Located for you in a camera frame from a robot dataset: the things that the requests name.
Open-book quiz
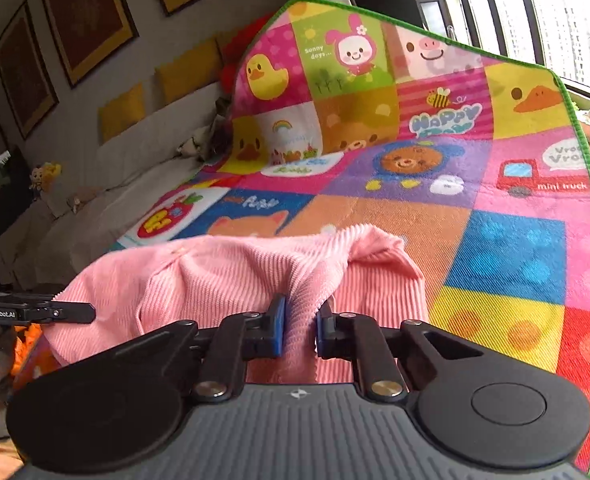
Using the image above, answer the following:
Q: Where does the pink corduroy garment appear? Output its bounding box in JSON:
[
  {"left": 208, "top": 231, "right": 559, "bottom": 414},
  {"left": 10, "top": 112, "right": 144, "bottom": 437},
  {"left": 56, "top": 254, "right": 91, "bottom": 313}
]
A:
[{"left": 43, "top": 224, "right": 429, "bottom": 384}]

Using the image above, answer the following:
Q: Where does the white covered sofa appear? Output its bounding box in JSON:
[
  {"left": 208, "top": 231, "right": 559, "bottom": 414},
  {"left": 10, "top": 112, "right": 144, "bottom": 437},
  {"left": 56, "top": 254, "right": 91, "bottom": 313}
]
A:
[{"left": 0, "top": 84, "right": 222, "bottom": 290}]

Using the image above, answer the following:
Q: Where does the small plush toy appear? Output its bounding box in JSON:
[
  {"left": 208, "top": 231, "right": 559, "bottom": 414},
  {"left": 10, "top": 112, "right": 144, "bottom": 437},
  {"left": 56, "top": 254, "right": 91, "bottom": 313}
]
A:
[{"left": 30, "top": 162, "right": 62, "bottom": 193}]

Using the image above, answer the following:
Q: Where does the grey cloth on sofa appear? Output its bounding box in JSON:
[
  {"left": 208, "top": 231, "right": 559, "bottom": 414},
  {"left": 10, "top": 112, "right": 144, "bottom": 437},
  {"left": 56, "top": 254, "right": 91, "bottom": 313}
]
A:
[{"left": 176, "top": 96, "right": 232, "bottom": 162}]

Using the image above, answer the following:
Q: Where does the yellow cushion left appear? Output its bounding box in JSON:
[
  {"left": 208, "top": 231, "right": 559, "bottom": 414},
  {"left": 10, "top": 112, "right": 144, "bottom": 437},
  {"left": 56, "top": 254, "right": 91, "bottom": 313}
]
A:
[{"left": 97, "top": 82, "right": 146, "bottom": 143}]

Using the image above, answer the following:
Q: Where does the yellow cushion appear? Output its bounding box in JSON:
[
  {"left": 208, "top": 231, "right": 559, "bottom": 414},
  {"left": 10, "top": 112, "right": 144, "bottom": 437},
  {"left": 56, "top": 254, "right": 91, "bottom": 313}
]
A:
[
  {"left": 97, "top": 82, "right": 146, "bottom": 143},
  {"left": 155, "top": 38, "right": 222, "bottom": 105}
]

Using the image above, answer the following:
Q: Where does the colourful cartoon play mat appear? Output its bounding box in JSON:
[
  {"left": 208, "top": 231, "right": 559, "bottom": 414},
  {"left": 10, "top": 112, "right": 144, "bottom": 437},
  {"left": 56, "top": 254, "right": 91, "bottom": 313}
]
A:
[{"left": 14, "top": 0, "right": 590, "bottom": 476}]

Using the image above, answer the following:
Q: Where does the framed picture left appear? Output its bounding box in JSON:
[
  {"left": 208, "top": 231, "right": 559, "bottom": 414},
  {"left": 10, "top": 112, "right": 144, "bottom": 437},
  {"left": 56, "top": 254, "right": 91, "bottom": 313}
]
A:
[{"left": 0, "top": 0, "right": 60, "bottom": 140}]

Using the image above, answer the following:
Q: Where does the yellow cushion middle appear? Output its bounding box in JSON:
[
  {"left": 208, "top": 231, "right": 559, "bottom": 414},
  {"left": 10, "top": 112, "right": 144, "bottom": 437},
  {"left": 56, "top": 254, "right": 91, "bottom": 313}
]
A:
[{"left": 155, "top": 38, "right": 222, "bottom": 105}]

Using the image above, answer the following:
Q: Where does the red plush cushion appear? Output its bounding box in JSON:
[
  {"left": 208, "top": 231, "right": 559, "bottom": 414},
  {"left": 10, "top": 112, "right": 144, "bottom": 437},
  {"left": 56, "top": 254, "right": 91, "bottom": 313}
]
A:
[{"left": 215, "top": 13, "right": 272, "bottom": 94}]

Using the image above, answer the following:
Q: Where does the framed picture middle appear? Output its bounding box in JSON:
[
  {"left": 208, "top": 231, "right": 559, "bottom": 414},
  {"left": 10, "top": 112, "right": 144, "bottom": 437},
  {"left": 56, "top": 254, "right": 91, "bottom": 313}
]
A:
[{"left": 42, "top": 0, "right": 138, "bottom": 88}]

